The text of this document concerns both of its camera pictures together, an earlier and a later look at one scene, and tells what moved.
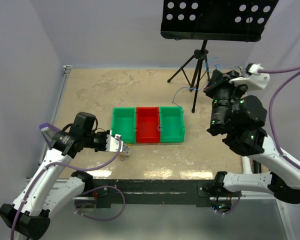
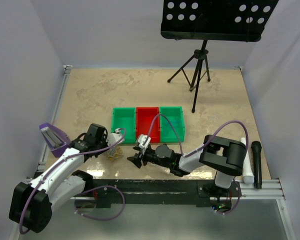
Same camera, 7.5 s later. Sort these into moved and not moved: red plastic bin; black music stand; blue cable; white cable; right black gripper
Moved: right black gripper; white cable; blue cable
Not moved: red plastic bin; black music stand
